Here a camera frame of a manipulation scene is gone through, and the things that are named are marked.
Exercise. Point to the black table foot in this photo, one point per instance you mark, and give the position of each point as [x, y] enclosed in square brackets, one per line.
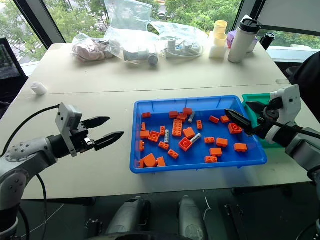
[262, 192]

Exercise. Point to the pale yellow plastic cup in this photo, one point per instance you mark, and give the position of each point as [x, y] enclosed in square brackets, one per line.
[219, 40]
[221, 27]

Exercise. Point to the white tumbler with black lid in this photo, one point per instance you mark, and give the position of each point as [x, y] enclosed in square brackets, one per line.
[241, 45]

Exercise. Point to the clear bag with power strip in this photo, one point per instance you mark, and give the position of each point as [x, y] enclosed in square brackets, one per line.
[180, 32]

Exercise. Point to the dark rounded robot torso edge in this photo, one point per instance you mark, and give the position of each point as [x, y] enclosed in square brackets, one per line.
[140, 237]

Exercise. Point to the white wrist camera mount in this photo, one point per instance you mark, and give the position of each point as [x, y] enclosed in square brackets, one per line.
[65, 117]
[290, 100]

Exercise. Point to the grey cylindrical can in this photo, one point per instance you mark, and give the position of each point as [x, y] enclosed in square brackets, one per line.
[152, 60]

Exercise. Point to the white foam block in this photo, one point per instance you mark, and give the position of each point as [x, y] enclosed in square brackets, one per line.
[217, 51]

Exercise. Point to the white roller blind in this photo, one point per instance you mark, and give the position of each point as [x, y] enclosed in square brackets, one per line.
[290, 12]

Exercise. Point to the blue plastic tray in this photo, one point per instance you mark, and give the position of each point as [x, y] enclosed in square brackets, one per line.
[200, 160]

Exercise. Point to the black window frame post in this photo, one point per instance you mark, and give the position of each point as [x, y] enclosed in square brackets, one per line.
[246, 12]
[37, 20]

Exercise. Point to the orange smooth square toy brick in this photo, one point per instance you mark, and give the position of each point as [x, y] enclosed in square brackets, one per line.
[189, 133]

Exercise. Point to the black bottle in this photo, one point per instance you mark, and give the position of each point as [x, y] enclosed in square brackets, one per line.
[267, 41]

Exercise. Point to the black rounded chair back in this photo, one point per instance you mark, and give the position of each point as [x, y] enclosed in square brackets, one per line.
[308, 80]

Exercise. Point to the green plastic tray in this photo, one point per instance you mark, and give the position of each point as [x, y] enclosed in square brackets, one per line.
[252, 97]

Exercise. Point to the large clear plastic bag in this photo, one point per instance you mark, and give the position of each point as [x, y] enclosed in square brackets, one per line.
[130, 27]

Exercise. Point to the black bracket on floor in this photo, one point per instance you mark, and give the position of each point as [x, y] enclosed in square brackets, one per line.
[233, 220]

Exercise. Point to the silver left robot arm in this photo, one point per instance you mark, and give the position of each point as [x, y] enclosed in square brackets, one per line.
[25, 150]

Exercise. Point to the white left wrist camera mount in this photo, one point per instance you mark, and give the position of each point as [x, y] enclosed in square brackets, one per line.
[65, 117]

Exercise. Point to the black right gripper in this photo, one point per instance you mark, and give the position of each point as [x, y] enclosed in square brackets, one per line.
[263, 128]

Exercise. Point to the white power strip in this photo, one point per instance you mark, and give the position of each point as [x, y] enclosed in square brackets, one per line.
[182, 50]

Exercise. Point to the purple container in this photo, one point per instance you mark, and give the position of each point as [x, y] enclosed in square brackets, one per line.
[230, 38]

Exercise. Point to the orange studded plastic toy brick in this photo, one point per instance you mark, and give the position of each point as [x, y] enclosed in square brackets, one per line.
[177, 127]

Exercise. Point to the grey rounded robot leg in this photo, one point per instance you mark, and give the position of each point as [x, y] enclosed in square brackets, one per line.
[191, 217]
[127, 215]

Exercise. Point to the black mesh office chair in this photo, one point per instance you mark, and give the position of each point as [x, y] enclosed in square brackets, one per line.
[10, 70]

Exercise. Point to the black table support bar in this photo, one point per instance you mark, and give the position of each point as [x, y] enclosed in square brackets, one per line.
[57, 201]

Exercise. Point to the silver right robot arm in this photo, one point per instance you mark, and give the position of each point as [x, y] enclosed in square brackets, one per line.
[300, 145]

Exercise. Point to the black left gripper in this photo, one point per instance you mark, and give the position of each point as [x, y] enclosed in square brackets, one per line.
[81, 140]

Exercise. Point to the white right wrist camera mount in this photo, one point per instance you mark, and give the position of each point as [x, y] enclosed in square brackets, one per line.
[290, 100]

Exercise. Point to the plastic bag with pink contents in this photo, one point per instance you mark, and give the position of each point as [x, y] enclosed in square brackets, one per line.
[90, 51]

